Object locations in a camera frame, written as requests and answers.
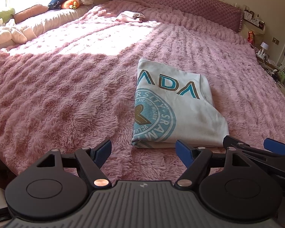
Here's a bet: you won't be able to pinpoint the orange plush toy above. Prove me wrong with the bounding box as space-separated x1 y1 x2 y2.
61 0 80 10

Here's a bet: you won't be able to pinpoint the white printed sweatshirt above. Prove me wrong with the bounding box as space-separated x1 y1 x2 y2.
131 58 229 149

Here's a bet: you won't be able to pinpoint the white table lamp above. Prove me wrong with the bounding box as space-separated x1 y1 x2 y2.
257 42 269 58

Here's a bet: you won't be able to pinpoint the small pink folded garment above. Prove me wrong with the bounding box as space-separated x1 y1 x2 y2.
116 11 146 23

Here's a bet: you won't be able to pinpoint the pink plush pillows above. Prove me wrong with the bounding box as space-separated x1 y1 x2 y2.
0 18 37 49

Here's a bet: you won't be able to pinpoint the green plush toy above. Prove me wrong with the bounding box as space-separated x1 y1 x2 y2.
0 8 15 23

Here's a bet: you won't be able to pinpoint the red snack bag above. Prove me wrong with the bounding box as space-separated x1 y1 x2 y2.
247 31 255 46

